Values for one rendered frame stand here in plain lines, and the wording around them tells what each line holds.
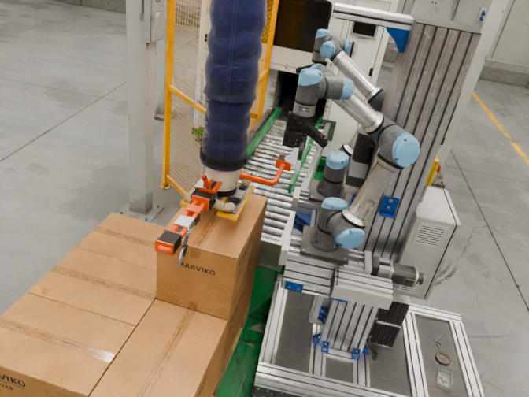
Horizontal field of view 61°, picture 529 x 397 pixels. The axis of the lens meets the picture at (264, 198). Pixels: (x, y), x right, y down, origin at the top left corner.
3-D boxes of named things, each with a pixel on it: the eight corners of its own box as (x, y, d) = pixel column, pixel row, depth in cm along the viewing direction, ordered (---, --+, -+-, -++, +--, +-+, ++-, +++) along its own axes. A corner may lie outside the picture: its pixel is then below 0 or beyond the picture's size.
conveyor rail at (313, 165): (323, 138, 484) (326, 122, 474) (327, 139, 483) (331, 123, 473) (273, 267, 288) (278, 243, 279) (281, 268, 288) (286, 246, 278)
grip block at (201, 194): (196, 197, 206) (197, 186, 203) (216, 202, 205) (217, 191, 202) (189, 205, 199) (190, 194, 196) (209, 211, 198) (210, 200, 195)
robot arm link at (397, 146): (342, 234, 202) (408, 128, 181) (356, 255, 190) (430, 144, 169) (320, 229, 197) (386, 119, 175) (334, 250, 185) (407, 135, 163)
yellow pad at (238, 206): (237, 183, 242) (238, 176, 239) (255, 188, 240) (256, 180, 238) (216, 216, 213) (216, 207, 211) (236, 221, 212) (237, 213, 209)
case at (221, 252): (197, 235, 282) (202, 180, 262) (258, 252, 277) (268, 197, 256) (155, 298, 231) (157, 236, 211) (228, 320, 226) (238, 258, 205)
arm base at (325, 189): (342, 187, 258) (346, 172, 253) (342, 201, 246) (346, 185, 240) (316, 183, 259) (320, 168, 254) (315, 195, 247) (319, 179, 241)
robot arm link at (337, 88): (343, 71, 159) (315, 69, 155) (357, 81, 150) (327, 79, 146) (338, 93, 163) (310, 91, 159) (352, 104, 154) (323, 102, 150)
